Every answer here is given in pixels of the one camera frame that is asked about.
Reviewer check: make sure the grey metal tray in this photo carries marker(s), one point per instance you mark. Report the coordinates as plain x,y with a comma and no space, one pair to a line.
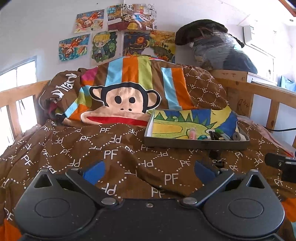
196,144

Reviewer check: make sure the white air conditioner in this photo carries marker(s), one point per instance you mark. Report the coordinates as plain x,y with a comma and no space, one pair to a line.
260,38

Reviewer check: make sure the dark swirl painting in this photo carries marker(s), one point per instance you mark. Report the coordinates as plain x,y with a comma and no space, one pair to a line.
134,43

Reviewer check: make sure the orange landscape painting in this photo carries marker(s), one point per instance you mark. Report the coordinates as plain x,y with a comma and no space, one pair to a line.
163,44

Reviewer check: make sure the white USB charger plug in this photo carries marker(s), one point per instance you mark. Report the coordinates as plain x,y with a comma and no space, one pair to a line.
237,136

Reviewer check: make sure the anime drawing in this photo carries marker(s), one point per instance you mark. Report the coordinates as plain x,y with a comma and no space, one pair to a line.
73,48
89,21

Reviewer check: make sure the green cap marker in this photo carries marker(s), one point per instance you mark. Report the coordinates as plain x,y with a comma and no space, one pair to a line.
222,134

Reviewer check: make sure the anime drawing lower left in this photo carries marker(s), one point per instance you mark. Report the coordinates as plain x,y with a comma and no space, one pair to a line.
73,48

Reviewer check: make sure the brown PF patterned duvet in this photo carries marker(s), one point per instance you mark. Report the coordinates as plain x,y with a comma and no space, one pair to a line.
132,170

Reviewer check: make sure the bagged bedding bundle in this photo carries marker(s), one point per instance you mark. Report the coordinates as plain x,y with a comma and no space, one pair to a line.
221,51

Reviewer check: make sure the teal nail polish bottle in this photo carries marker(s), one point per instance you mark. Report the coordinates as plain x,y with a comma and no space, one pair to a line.
204,137

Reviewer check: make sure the black fuzzy hat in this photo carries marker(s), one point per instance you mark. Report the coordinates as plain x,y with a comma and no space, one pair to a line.
201,31

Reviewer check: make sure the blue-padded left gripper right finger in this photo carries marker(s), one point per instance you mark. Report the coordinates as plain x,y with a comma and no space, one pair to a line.
214,182

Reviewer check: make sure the anime drawing upper left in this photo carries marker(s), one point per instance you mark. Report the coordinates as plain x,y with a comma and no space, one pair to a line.
89,21

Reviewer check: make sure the blue hanging clothing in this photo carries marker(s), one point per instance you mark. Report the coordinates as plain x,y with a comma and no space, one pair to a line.
287,84

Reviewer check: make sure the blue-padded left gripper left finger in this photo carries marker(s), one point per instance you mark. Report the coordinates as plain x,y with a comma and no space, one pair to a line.
86,178

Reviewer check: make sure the dinosaur painting paper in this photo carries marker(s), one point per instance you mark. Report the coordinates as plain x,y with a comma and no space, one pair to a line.
177,124

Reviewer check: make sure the cartoon drawing upper right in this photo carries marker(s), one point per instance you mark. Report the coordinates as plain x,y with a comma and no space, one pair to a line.
139,17

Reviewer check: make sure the pink cosmetic tube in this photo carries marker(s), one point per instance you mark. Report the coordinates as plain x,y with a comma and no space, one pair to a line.
192,134

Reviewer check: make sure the blond character drawing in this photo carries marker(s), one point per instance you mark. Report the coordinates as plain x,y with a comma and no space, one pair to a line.
104,47

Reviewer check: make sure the striped monkey face pillow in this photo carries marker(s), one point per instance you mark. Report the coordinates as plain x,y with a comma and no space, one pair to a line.
124,90

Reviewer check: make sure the black binder clip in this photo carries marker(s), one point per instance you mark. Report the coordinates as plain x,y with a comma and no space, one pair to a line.
215,156

